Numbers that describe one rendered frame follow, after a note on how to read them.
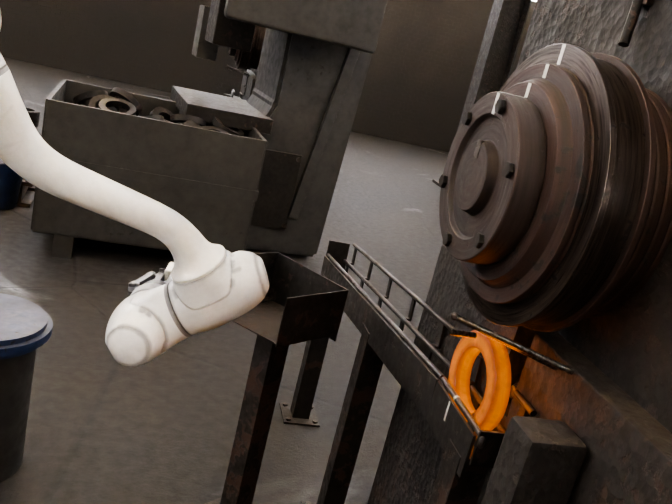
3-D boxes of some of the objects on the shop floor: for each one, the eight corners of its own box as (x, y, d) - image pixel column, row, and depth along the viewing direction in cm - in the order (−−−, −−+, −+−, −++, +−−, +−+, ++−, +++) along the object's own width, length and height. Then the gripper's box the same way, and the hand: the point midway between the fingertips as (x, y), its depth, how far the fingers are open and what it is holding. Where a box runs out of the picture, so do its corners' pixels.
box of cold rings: (222, 232, 442) (247, 107, 420) (240, 281, 367) (271, 132, 345) (46, 206, 410) (63, 69, 388) (25, 254, 335) (45, 87, 313)
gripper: (117, 318, 136) (142, 281, 159) (186, 325, 137) (201, 286, 160) (119, 281, 134) (144, 249, 157) (188, 288, 135) (203, 255, 158)
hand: (170, 272), depth 155 cm, fingers closed
